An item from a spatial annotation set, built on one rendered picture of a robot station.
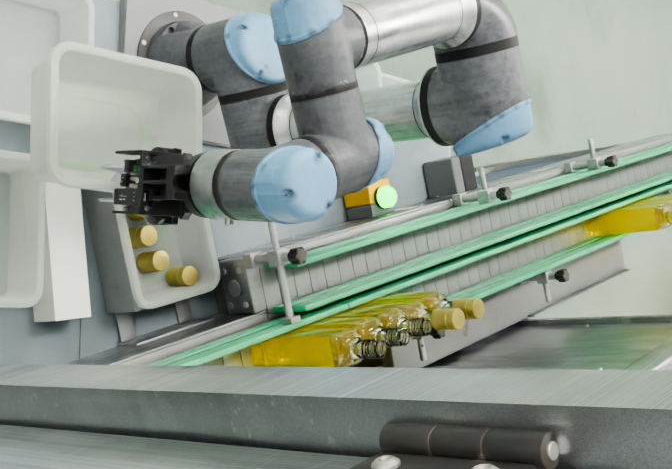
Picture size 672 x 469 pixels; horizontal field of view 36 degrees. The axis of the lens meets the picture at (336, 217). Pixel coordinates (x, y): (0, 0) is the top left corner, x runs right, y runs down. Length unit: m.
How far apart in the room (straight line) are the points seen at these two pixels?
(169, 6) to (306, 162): 0.87
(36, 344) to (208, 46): 0.54
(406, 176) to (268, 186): 1.26
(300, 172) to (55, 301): 0.67
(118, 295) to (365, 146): 0.68
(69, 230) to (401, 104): 0.53
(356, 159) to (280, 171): 0.12
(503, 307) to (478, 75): 0.95
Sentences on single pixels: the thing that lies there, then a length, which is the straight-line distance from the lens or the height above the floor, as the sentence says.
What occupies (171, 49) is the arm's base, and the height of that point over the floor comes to 0.82.
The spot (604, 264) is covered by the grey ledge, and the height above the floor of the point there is 0.88.
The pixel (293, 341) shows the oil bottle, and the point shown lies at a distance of 1.62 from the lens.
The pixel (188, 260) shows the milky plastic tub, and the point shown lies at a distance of 1.75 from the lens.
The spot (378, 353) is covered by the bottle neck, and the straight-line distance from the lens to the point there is 1.55.
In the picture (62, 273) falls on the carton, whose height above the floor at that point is 0.81.
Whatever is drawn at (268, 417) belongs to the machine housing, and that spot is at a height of 1.88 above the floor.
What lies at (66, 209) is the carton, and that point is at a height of 0.81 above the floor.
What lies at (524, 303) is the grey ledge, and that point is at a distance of 2.32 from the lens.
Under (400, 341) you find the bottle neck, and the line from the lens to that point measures 1.57.
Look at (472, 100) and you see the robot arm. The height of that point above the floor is 1.36.
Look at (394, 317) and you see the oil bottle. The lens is 1.64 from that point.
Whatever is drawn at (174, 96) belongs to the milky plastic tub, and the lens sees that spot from 1.39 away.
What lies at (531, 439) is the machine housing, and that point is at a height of 1.99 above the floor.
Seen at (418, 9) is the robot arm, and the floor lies 1.42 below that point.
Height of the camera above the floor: 2.15
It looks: 43 degrees down
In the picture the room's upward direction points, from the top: 83 degrees clockwise
